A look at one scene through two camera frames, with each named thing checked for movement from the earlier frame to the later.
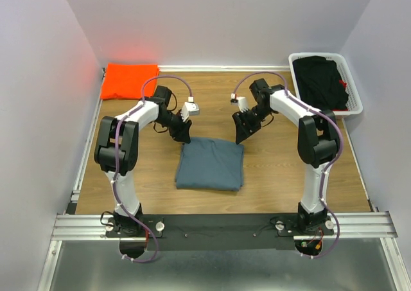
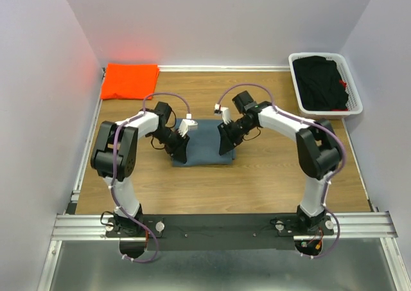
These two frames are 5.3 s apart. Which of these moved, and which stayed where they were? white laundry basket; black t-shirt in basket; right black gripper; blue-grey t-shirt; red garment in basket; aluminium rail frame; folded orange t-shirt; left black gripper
Moved: blue-grey t-shirt; left black gripper; right black gripper
Stayed: white laundry basket; aluminium rail frame; folded orange t-shirt; black t-shirt in basket; red garment in basket
